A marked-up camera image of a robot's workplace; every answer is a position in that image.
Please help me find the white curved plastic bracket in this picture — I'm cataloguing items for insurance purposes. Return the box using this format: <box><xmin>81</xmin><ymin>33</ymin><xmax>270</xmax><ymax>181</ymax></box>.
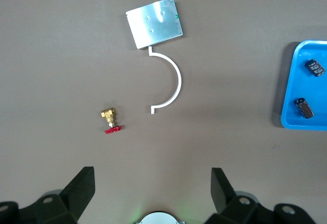
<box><xmin>148</xmin><ymin>45</ymin><xmax>182</xmax><ymax>115</ymax></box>

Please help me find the blue plastic tray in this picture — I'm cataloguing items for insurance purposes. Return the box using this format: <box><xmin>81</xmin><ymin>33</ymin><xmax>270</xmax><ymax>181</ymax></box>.
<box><xmin>280</xmin><ymin>39</ymin><xmax>327</xmax><ymax>131</ymax></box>

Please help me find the brown electrolytic capacitor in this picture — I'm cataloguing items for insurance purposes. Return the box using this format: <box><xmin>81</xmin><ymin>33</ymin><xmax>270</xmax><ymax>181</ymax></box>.
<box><xmin>293</xmin><ymin>97</ymin><xmax>314</xmax><ymax>119</ymax></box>

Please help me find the aluminium plate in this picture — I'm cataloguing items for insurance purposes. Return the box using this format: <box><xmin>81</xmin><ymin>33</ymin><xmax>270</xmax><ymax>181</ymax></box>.
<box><xmin>125</xmin><ymin>0</ymin><xmax>183</xmax><ymax>50</ymax></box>

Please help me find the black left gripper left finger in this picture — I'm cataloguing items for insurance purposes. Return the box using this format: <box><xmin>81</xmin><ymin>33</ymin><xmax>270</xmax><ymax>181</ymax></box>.
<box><xmin>0</xmin><ymin>167</ymin><xmax>96</xmax><ymax>224</ymax></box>

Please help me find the brass valve red handle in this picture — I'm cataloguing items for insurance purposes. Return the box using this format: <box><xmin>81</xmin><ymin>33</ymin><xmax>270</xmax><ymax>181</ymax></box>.
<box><xmin>101</xmin><ymin>107</ymin><xmax>123</xmax><ymax>135</ymax></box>

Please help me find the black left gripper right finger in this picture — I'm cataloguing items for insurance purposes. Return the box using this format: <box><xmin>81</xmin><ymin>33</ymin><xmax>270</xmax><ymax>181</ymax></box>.
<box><xmin>204</xmin><ymin>167</ymin><xmax>316</xmax><ymax>224</ymax></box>

